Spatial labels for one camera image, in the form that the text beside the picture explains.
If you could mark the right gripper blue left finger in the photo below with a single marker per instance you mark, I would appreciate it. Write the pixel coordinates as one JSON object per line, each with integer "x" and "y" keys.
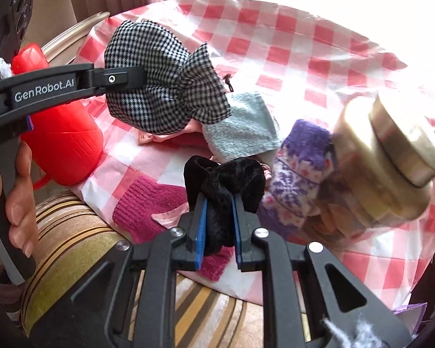
{"x": 197, "y": 234}

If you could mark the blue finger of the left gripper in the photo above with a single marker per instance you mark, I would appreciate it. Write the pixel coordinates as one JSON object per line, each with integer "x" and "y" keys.
{"x": 129, "y": 78}

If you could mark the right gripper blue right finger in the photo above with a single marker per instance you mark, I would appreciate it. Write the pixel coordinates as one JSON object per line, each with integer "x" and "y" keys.
{"x": 245, "y": 223}

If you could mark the black velvet scrunchie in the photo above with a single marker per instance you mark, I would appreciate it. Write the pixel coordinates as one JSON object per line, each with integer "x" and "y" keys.
{"x": 218, "y": 183}

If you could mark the houndstooth fabric drawstring pouch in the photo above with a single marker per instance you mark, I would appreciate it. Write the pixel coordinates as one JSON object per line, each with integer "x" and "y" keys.
{"x": 180, "y": 85}

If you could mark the person left hand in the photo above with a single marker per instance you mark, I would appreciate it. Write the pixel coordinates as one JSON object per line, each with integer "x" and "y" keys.
{"x": 20, "y": 205}

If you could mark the magenta knitted cloth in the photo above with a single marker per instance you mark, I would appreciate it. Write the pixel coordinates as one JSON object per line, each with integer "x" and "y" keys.
{"x": 143, "y": 198}

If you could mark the red plastic thermos jug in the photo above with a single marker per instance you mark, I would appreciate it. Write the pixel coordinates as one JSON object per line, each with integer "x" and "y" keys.
{"x": 65, "y": 141}

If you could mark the purple patterned knitted sock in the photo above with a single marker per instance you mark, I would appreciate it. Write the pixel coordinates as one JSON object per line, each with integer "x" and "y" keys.
{"x": 306, "y": 158}

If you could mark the light blue fluffy sock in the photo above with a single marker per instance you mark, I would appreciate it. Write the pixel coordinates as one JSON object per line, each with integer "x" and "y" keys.
{"x": 249, "y": 130}

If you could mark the pink ruffled cloth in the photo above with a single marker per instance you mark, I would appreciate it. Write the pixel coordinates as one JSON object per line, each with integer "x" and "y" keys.
{"x": 192, "y": 127}

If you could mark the pink checkered plastic tablecloth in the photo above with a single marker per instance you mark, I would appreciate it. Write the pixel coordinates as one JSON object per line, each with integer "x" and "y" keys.
{"x": 305, "y": 68}

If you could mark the striped velvet sofa cushion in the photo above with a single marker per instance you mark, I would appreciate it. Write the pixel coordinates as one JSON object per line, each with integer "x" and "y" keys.
{"x": 127, "y": 299}

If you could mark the gold lidded glass jar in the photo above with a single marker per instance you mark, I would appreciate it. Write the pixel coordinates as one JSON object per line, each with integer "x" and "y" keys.
{"x": 383, "y": 170}

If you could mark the purple box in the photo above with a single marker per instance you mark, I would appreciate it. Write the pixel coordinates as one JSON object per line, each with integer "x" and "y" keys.
{"x": 411, "y": 315}

